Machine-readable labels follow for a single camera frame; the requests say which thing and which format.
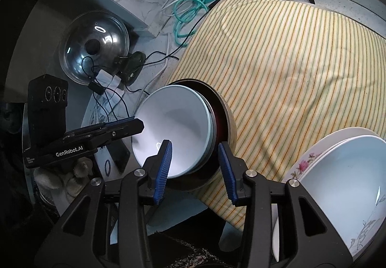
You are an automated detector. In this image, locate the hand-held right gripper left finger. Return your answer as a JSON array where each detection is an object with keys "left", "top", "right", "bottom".
[{"left": 34, "top": 139, "right": 174, "bottom": 268}]

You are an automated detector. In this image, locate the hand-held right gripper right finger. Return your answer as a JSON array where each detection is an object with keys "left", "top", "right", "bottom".
[{"left": 218, "top": 141, "right": 358, "bottom": 268}]

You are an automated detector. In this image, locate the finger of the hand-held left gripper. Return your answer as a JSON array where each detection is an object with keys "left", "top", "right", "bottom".
[
  {"left": 64, "top": 119, "right": 145, "bottom": 150},
  {"left": 63, "top": 118, "right": 140, "bottom": 137}
]

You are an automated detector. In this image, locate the plain steel bowl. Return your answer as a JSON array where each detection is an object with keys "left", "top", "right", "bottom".
[{"left": 166, "top": 79, "right": 238, "bottom": 193}]

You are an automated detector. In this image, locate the white bowl with green rim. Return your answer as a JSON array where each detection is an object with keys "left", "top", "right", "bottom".
[{"left": 130, "top": 85, "right": 216, "bottom": 179}]

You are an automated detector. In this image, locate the white plate with grey print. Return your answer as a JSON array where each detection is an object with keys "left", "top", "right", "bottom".
[{"left": 271, "top": 135, "right": 386, "bottom": 262}]

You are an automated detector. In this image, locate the pink floral deep plate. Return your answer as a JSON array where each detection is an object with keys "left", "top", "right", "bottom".
[{"left": 297, "top": 132, "right": 386, "bottom": 181}]

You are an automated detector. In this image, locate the person's left hand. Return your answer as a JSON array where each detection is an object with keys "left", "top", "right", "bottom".
[{"left": 34, "top": 158, "right": 92, "bottom": 198}]

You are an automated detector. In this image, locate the black flat device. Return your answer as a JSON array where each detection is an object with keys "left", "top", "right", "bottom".
[{"left": 113, "top": 138, "right": 132, "bottom": 174}]

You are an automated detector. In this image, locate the white power adapter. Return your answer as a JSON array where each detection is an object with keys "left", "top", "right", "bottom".
[
  {"left": 96, "top": 70, "right": 113, "bottom": 85},
  {"left": 109, "top": 75, "right": 125, "bottom": 91}
]

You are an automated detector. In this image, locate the black power adapter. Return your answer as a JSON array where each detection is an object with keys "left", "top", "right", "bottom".
[{"left": 88, "top": 81, "right": 106, "bottom": 95}]

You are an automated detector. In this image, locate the dark oval device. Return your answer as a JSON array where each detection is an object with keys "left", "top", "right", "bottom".
[{"left": 114, "top": 51, "right": 146, "bottom": 85}]

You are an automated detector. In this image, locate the glass pot lid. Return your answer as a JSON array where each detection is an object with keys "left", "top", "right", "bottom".
[{"left": 59, "top": 10, "right": 130, "bottom": 85}]

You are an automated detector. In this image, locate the dark patterned rug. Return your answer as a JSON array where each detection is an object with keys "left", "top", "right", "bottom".
[{"left": 148, "top": 232, "right": 242, "bottom": 268}]

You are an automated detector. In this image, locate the yellow striped cloth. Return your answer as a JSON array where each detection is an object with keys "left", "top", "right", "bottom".
[{"left": 167, "top": 0, "right": 386, "bottom": 231}]

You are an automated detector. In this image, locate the thin black cable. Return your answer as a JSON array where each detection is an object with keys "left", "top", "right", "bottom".
[{"left": 81, "top": 51, "right": 181, "bottom": 118}]

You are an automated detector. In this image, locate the teal hose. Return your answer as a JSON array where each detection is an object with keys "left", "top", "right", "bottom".
[{"left": 173, "top": 0, "right": 212, "bottom": 46}]

